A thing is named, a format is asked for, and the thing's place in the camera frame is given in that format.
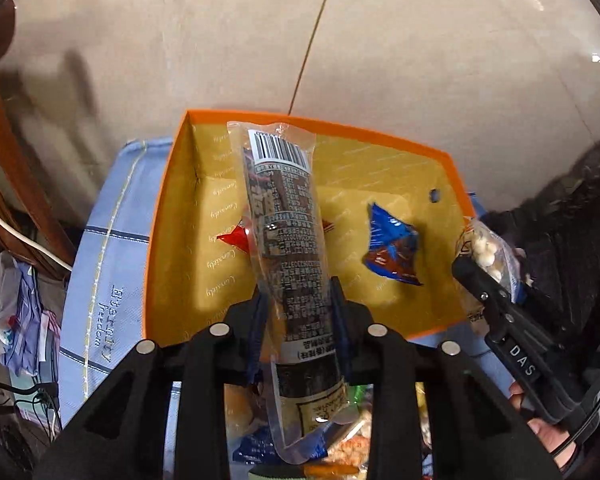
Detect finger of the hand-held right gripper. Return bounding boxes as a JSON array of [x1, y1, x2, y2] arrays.
[[452, 256, 518, 333]]

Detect dark carved furniture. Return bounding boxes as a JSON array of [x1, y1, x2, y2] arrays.
[[480, 132, 600, 480]]

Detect small red snack packet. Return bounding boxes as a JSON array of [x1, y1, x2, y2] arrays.
[[216, 220, 337, 253]]

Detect long brown sausage packet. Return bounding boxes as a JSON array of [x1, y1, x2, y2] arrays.
[[227, 120, 351, 466]]

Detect person's right hand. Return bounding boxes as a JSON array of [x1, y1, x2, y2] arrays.
[[509, 380, 581, 468]]

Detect black cable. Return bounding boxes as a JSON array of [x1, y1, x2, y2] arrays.
[[0, 380, 61, 433]]

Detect blue checked tablecloth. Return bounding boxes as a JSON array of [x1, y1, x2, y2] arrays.
[[55, 137, 511, 480]]

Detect white cable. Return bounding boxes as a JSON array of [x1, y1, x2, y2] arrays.
[[0, 195, 73, 273]]

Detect small blue candy packet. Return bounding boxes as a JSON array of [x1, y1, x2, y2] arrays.
[[362, 202, 426, 287]]

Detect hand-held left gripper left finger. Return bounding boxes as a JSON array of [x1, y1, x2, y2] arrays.
[[32, 282, 266, 480]]

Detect blue and white snack packet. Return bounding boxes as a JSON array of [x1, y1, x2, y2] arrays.
[[232, 430, 283, 467]]

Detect wooden chair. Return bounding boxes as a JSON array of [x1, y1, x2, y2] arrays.
[[0, 0, 78, 281]]

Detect yellow cracker packet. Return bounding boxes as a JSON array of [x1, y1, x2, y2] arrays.
[[224, 387, 258, 436]]

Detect orange label peanut packet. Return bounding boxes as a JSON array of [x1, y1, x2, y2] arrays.
[[330, 410, 373, 480]]

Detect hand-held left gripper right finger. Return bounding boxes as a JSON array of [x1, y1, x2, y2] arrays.
[[330, 276, 563, 480]]

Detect orange cardboard box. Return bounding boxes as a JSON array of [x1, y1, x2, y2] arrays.
[[142, 109, 478, 348]]

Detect clear packet of white balls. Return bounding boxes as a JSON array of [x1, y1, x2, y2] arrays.
[[455, 216, 536, 303]]

